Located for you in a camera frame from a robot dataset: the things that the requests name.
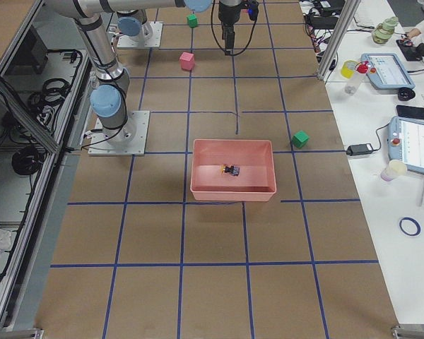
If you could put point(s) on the white cup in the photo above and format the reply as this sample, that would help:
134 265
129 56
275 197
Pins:
393 170

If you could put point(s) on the green cube by table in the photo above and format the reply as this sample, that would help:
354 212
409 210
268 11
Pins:
300 139

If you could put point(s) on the green tape rolls stack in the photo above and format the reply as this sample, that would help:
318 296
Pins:
384 31

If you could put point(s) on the pink cube near arm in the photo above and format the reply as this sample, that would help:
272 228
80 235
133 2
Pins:
187 61

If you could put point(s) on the teach pendant upper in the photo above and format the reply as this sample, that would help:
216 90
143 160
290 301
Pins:
387 71

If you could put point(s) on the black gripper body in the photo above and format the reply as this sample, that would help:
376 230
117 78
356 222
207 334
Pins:
227 13

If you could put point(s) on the yellow push button switch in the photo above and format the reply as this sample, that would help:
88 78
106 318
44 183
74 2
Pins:
232 170

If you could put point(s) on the squeeze bottle red cap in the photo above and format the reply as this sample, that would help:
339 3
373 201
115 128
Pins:
357 78

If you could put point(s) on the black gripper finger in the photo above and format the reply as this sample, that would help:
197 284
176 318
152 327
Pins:
228 36

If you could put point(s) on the aluminium frame post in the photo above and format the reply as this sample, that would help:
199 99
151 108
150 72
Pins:
349 9

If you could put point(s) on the black power adapter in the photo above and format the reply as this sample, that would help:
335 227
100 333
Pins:
359 149

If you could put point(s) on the green cube far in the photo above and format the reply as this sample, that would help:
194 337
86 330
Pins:
192 20

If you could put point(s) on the black smartphone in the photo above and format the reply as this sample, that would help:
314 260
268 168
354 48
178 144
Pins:
410 112

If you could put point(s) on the pink plastic bin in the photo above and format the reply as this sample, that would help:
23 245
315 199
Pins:
257 178

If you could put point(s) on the yellow tape roll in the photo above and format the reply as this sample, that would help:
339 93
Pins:
348 68

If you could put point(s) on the teach pendant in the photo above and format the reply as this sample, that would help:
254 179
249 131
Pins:
405 141
387 71

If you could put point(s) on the teach pendant lower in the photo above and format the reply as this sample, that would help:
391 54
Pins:
405 141

